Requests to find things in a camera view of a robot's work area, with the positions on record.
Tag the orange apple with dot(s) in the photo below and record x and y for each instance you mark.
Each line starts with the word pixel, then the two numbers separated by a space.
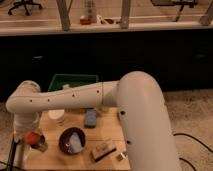
pixel 31 138

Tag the crumpled blue-grey cloth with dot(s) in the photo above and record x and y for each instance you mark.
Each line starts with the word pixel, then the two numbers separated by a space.
pixel 74 144

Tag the blue sponge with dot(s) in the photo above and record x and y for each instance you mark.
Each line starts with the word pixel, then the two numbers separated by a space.
pixel 90 118

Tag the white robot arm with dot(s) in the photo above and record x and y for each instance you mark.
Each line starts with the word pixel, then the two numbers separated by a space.
pixel 141 106

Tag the red object on shelf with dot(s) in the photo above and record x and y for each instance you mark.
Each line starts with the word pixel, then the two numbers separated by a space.
pixel 84 21

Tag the small metal cup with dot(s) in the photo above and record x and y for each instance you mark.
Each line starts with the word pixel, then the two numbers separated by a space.
pixel 41 145

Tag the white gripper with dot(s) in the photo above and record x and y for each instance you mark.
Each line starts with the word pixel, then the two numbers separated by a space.
pixel 25 123

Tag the black pole stand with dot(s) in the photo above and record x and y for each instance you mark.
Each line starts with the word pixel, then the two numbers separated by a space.
pixel 11 158

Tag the white round container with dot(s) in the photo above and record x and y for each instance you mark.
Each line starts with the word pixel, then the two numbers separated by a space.
pixel 57 115

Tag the green plastic tray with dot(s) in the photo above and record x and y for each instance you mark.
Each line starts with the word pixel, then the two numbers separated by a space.
pixel 73 80

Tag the dark brown bowl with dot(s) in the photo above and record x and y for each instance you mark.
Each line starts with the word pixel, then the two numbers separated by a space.
pixel 65 136

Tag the wooden block eraser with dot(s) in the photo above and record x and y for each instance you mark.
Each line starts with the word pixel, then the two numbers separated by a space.
pixel 103 149

